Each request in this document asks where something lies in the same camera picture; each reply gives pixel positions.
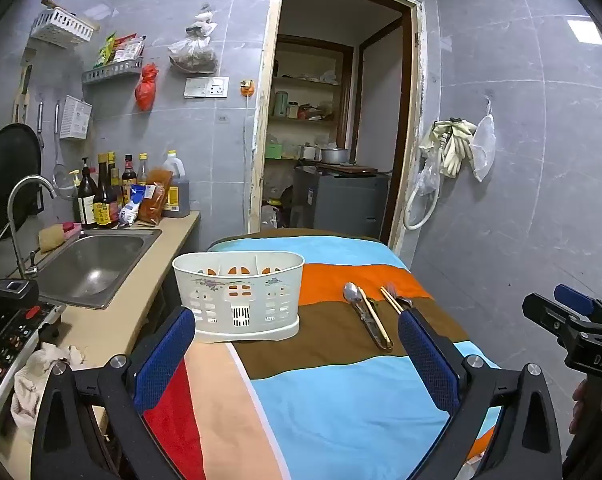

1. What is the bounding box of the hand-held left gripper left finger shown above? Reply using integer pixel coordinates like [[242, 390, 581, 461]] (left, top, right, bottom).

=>
[[31, 306, 198, 480]]

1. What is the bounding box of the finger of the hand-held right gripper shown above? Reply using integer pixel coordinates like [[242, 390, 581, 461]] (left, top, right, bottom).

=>
[[522, 292, 582, 344], [554, 283, 594, 315]]

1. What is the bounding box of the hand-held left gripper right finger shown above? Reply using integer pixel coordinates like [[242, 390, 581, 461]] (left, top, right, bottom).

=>
[[397, 308, 564, 480]]

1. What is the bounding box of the metal fork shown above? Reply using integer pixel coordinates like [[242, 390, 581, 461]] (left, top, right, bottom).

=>
[[387, 282, 414, 311]]

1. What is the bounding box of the wooden chopstick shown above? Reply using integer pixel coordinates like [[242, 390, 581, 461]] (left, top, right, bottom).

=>
[[357, 287, 382, 344], [382, 286, 404, 313], [379, 287, 400, 315]]

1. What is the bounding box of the white plastic utensil holder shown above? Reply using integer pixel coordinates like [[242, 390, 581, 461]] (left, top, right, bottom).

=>
[[172, 250, 306, 344]]

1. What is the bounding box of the metal spoon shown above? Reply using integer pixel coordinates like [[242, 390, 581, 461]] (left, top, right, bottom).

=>
[[343, 282, 394, 352]]

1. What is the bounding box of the person's right hand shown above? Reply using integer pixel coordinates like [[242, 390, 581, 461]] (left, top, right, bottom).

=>
[[569, 378, 602, 436]]

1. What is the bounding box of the striped colourful blanket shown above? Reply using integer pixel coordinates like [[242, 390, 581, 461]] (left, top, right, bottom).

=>
[[141, 228, 502, 480]]

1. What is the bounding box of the stainless steel sink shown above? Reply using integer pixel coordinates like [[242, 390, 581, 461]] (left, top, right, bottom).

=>
[[33, 227, 163, 310]]

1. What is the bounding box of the white rag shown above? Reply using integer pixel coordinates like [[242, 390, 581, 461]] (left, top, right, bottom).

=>
[[10, 342, 87, 444]]

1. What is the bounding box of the blue white packet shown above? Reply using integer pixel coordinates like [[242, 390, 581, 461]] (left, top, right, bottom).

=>
[[118, 183, 148, 225]]

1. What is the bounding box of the dark bottle yellow red label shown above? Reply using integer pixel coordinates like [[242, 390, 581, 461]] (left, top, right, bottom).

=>
[[93, 154, 120, 229]]

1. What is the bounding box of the orange spice packet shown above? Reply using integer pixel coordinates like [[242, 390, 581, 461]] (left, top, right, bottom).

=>
[[136, 168, 174, 225]]

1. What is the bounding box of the large oil jug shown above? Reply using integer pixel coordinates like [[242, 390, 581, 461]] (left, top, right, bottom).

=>
[[160, 149, 192, 219]]

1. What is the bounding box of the yellow sponge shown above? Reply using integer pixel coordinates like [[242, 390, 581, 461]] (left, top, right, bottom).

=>
[[38, 224, 66, 253]]

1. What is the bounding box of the dark pump bottle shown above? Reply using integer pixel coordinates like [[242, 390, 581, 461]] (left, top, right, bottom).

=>
[[76, 157, 100, 230]]

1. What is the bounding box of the clear plastic bag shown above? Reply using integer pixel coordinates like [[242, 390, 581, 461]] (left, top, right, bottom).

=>
[[416, 152, 442, 196]]

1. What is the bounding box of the grey cabinet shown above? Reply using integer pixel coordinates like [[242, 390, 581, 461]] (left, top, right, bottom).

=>
[[290, 165, 391, 234]]

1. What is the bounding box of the tall dark sauce bottle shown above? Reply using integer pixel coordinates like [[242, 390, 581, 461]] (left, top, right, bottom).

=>
[[107, 151, 124, 224]]

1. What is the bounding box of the dark wooden board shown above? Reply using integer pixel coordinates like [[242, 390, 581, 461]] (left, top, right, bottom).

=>
[[314, 161, 380, 175]]

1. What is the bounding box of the metal strainer ladle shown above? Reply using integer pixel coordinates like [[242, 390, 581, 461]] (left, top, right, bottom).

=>
[[52, 101, 80, 199]]

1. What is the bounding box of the chrome faucet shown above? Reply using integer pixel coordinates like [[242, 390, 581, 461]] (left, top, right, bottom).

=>
[[7, 175, 58, 279]]

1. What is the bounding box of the black wok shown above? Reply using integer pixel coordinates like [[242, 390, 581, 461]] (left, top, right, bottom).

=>
[[0, 123, 43, 247]]

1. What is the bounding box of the white hanging basket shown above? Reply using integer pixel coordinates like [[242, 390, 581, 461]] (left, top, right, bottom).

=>
[[59, 94, 93, 141]]

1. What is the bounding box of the red plastic bag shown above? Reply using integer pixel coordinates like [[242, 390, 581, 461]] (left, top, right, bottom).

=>
[[134, 62, 160, 112]]

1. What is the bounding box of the wooden shelf unit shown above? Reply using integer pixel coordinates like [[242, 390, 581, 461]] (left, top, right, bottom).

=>
[[265, 34, 354, 162]]

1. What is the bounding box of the wooden cutting board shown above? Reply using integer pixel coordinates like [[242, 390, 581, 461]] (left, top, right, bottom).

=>
[[12, 47, 37, 126]]

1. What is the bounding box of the clear bag of dried goods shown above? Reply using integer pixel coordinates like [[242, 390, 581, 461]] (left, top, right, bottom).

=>
[[168, 3, 220, 74]]

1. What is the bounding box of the group of seasoning packets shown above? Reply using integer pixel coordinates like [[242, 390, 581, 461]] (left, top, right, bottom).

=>
[[93, 32, 147, 69]]

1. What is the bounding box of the white hose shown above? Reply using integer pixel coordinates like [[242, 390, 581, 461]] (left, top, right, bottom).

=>
[[403, 159, 441, 232]]

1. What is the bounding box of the wooden door frame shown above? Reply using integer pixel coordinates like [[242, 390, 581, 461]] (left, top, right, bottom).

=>
[[248, 0, 427, 257]]

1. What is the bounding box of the wall switch socket panel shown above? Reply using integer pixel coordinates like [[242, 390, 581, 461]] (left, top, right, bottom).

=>
[[183, 75, 230, 99]]

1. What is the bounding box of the grey wall shelf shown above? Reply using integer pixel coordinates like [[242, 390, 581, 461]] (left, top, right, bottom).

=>
[[81, 57, 144, 86]]

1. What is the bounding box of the white slotted wall basket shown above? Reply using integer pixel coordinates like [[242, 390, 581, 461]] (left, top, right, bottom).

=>
[[29, 8, 94, 50]]

